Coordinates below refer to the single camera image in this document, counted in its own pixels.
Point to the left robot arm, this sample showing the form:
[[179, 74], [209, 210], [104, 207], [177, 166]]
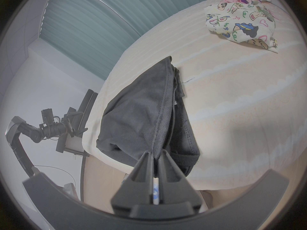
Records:
[[21, 138]]

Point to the white printed pyjama top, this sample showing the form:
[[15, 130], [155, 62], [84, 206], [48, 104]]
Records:
[[239, 25]]

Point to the bed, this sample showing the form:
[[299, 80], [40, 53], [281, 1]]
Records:
[[239, 104]]

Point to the black T-shirt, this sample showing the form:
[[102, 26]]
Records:
[[144, 109]]

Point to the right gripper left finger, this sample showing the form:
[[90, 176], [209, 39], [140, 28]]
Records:
[[139, 183]]

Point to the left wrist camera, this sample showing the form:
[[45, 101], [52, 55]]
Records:
[[47, 116]]

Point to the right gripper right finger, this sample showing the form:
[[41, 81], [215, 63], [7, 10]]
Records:
[[175, 188]]

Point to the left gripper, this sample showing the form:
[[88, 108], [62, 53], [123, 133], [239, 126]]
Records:
[[62, 129]]

